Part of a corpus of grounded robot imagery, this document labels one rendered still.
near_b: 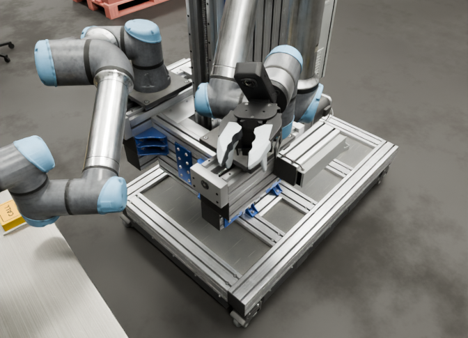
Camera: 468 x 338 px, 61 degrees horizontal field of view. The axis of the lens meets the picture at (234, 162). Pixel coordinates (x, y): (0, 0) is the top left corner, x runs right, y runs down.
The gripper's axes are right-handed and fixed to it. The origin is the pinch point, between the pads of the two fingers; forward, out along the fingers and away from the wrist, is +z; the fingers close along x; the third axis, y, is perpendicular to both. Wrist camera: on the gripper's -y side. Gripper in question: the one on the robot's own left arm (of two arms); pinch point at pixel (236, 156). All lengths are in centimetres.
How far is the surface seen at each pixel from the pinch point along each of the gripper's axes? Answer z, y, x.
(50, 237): 2, 27, 47
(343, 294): -60, 127, -15
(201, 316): -32, 119, 41
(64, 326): 18.3, 29.5, 31.9
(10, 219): 1, 24, 56
